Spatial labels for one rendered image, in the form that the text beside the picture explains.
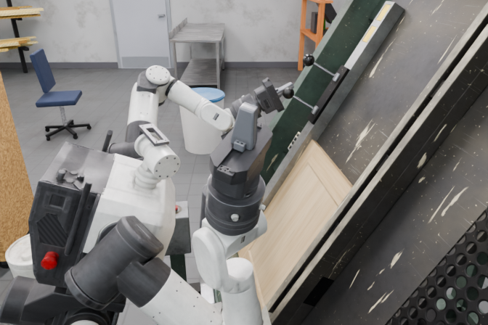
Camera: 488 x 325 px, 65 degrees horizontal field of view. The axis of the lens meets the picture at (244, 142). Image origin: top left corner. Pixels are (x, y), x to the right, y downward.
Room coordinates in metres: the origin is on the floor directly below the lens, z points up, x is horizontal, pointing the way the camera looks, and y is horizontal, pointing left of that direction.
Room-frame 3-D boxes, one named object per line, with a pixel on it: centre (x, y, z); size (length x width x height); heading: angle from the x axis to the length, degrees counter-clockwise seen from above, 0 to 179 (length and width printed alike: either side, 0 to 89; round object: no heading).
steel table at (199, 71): (6.59, 0.72, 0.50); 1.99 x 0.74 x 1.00; 1
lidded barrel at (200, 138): (3.89, 0.46, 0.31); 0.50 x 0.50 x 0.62
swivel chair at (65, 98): (4.29, 2.18, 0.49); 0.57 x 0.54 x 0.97; 81
